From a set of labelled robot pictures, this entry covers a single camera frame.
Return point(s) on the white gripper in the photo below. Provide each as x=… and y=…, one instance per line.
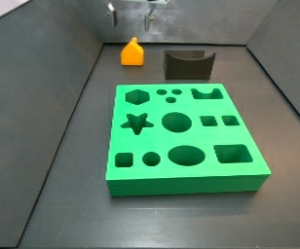
x=148, y=15

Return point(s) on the orange three prong object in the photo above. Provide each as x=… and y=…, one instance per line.
x=133, y=53

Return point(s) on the black curved fixture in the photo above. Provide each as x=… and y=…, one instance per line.
x=190, y=65

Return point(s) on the green shape sorter block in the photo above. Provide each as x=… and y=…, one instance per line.
x=180, y=142

